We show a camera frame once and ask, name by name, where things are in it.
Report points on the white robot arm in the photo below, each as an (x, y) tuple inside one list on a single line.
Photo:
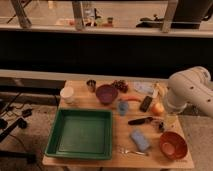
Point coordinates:
[(189, 86)]

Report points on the small metal cup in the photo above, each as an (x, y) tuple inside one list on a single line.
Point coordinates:
[(91, 85)]

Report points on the small blue cup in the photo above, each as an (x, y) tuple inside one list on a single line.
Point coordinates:
[(122, 107)]

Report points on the white paper cup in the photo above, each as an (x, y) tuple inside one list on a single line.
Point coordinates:
[(67, 94)]

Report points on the purple bowl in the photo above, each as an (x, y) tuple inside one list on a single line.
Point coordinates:
[(106, 94)]

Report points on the bunch of dark grapes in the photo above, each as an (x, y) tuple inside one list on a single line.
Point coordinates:
[(120, 85)]

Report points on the orange carrot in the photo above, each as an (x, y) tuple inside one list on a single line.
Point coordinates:
[(130, 98)]

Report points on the yellow banana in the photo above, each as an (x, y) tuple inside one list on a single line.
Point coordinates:
[(160, 90)]

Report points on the green plastic tray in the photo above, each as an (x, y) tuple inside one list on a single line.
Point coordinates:
[(81, 134)]

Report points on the orange fruit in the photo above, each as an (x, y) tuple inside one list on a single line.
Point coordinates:
[(157, 109)]

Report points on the blue sponge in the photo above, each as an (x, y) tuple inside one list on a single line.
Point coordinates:
[(140, 140)]

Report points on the silver fork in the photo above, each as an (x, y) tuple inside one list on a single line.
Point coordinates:
[(126, 151)]

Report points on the small dark toy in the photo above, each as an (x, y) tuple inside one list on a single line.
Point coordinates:
[(160, 126)]

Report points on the red bowl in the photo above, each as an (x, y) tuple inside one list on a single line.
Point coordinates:
[(172, 145)]

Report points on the black handled knife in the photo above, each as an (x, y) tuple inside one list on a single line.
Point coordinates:
[(140, 121)]

